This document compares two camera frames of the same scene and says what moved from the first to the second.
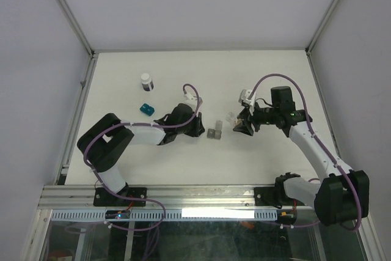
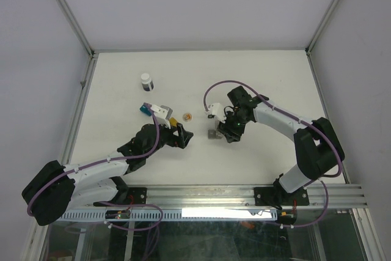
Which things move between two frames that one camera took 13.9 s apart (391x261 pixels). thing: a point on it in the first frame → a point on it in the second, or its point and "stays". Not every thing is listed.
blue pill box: x=148 y=110 stays
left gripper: x=198 y=128 → x=180 y=140
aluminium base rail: x=82 y=197 stays
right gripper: x=245 y=114 → x=231 y=134
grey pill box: x=215 y=133 stays
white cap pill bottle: x=147 y=84 stays
